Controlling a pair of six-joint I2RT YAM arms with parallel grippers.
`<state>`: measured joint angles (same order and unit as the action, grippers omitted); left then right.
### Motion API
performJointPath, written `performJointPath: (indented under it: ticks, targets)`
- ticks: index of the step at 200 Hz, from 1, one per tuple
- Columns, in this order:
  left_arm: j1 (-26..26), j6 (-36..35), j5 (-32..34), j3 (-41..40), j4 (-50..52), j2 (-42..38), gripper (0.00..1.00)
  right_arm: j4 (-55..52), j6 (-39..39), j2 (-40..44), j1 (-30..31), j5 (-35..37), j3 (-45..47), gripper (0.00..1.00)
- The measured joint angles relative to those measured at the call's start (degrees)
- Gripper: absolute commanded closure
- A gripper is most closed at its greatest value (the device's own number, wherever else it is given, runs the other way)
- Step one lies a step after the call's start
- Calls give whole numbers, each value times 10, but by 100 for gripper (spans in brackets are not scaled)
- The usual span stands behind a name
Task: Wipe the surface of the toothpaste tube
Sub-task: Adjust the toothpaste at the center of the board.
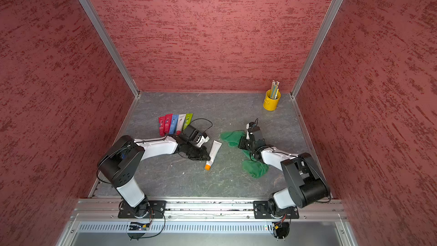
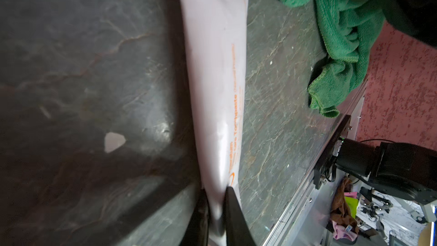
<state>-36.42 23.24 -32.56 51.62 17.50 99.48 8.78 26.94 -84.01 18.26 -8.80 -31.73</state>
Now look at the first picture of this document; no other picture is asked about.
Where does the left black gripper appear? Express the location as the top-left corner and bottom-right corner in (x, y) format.
(184, 141), (211, 161)

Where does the white tube orange cap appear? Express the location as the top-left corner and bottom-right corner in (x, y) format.
(205, 141), (222, 171)

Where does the green microfiber cloth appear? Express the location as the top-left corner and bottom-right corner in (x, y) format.
(220, 131), (269, 179)

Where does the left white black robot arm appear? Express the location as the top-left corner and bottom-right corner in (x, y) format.
(97, 136), (211, 219)

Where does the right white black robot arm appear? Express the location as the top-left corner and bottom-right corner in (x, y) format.
(238, 133), (331, 218)

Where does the green tube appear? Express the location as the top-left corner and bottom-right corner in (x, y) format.
(183, 113), (193, 130)

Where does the white tube red cap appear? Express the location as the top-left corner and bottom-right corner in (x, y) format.
(175, 114), (186, 135)

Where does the blue tube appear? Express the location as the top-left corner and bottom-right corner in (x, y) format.
(168, 115), (179, 134)

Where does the red pink tube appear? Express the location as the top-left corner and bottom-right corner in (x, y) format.
(164, 114), (173, 134)

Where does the dark red tube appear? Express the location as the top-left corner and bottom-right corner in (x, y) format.
(158, 116), (166, 137)

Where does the yellow cup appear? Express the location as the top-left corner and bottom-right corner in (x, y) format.
(263, 90), (281, 111)

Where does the bundle of pencils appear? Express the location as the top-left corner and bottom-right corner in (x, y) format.
(270, 80), (280, 100)

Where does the left corner aluminium profile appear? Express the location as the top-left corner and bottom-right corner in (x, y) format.
(79, 0), (141, 99)

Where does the corner aluminium profile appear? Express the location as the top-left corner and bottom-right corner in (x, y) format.
(79, 0), (141, 99)
(291, 0), (344, 100)

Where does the right corner aluminium profile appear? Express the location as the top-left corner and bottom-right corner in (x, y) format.
(291, 0), (344, 100)

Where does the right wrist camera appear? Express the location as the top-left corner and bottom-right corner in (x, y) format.
(246, 122), (263, 141)

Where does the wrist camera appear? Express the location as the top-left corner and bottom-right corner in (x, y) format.
(246, 122), (263, 141)
(181, 125), (209, 148)

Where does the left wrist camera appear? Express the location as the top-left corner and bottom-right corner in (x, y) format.
(181, 125), (209, 148)

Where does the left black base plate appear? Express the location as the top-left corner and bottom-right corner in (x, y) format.
(118, 199), (167, 219)

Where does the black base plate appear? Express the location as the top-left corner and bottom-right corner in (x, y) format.
(118, 199), (167, 219)
(253, 200), (299, 219)

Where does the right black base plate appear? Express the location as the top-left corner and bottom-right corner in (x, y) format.
(253, 200), (299, 219)

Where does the right controller board with cables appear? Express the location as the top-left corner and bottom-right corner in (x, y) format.
(272, 215), (290, 239)

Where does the controller board with cables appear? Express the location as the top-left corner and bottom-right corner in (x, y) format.
(272, 215), (290, 239)
(127, 208), (166, 241)

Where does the left controller board with cables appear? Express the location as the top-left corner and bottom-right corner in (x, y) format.
(127, 208), (166, 241)

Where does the aluminium front rail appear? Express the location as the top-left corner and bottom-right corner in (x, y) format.
(69, 197), (349, 222)

